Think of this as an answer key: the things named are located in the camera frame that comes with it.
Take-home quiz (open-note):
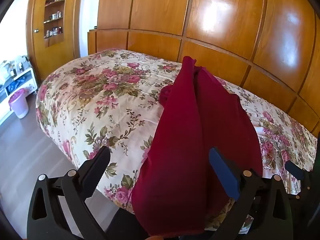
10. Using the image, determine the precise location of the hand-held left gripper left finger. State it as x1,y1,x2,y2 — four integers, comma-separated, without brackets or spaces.
26,146,112,240

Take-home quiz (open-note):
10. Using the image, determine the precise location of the wooden headboard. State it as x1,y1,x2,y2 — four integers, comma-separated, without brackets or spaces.
87,29,320,135

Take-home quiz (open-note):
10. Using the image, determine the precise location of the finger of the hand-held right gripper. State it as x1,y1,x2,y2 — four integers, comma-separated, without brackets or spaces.
285,160,316,200

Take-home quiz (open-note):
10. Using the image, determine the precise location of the floral bedspread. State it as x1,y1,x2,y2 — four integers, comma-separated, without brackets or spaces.
35,49,318,233

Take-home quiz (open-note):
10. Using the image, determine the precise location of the built-in shelf with bottles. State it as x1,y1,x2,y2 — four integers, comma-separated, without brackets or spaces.
45,0,67,38

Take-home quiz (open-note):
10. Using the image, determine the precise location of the dark red garment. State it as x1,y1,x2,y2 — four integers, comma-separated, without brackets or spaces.
131,56,263,239

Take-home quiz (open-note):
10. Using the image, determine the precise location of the white shelf unit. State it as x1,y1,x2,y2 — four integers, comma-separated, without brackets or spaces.
0,55,38,125

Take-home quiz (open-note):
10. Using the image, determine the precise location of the wooden panelled wardrobe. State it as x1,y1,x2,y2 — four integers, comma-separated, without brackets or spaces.
96,0,320,98

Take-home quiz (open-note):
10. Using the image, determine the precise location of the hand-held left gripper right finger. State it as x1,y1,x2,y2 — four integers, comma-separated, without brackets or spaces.
209,147,294,240

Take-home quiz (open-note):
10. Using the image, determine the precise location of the purple waste bin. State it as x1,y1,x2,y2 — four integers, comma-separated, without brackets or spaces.
8,89,28,119

